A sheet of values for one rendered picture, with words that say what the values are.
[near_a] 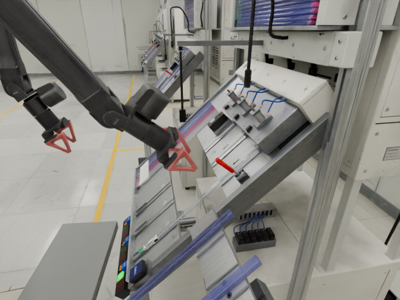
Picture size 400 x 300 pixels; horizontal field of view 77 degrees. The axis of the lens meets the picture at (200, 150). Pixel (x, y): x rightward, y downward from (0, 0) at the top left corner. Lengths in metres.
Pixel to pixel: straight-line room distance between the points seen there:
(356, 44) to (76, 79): 0.55
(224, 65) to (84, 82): 1.59
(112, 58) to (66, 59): 8.90
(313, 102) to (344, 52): 0.13
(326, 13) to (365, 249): 0.90
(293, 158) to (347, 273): 0.57
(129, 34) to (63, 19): 1.96
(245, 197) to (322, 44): 0.40
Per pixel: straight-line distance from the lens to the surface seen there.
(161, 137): 0.63
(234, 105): 0.89
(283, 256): 1.07
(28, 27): 0.53
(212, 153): 0.89
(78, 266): 1.11
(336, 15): 0.61
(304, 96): 0.66
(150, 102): 0.59
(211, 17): 1.99
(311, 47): 0.69
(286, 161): 0.67
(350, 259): 1.15
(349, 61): 0.61
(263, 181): 0.67
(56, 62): 0.54
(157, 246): 0.83
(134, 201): 1.11
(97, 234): 1.21
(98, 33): 9.44
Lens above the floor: 1.38
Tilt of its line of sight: 26 degrees down
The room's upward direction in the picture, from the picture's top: straight up
